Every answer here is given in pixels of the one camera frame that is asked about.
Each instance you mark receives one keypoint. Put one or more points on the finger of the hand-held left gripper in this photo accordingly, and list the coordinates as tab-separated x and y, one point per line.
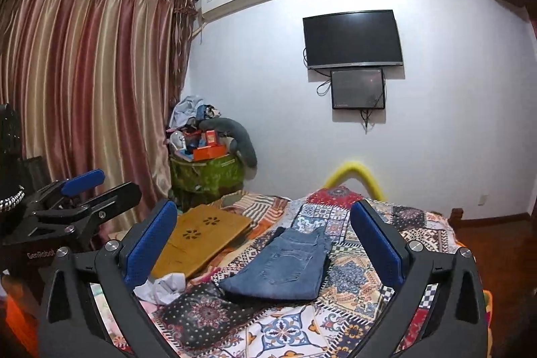
107	205
84	179

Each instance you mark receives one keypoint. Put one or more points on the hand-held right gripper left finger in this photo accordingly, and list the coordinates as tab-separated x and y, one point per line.
151	242

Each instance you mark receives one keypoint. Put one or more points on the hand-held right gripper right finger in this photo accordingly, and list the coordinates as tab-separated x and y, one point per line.
377	244

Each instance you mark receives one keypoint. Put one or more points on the blue denim jeans pants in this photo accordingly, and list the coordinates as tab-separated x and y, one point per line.
281	263

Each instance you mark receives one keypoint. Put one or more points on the crumpled white cloth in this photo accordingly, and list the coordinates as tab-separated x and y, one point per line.
165	289

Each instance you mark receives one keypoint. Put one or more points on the wooden lap desk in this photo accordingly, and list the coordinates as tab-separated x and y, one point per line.
209	234

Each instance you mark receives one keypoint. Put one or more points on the colourful patchwork patterned bedspread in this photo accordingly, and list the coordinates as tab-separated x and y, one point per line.
365	312

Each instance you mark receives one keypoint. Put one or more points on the orange cloth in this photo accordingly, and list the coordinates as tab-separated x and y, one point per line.
19	320

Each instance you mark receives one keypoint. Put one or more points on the black studded bag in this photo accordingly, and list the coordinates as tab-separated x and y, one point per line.
9	156

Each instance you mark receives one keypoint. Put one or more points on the yellow foam tube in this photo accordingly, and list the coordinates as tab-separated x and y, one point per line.
356	169

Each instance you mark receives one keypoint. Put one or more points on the green patterned bag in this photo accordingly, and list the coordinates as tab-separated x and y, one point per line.
209	177

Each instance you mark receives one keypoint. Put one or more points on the dark mandala patterned cushion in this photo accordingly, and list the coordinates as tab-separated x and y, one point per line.
205	314

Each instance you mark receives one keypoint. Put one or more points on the striped pink gold curtain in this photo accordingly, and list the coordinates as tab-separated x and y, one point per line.
84	89

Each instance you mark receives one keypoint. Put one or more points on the orange box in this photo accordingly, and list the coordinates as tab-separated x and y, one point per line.
209	152

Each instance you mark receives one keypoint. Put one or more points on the small red box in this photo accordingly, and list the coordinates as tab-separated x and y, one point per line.
211	138

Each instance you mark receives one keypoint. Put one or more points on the light blue cloth pile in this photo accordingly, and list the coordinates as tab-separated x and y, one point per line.
186	110

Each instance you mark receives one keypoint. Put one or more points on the grey neck pillow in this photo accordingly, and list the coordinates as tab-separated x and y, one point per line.
245	144

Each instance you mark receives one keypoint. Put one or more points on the wooden bed post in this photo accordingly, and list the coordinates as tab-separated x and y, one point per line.
456	213

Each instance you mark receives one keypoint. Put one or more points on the white wall socket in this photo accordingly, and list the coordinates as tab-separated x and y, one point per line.
482	199

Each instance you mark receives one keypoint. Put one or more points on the small wall monitor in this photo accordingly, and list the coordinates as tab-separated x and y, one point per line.
358	88

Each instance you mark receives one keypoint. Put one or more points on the black wall television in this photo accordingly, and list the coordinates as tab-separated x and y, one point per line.
352	39

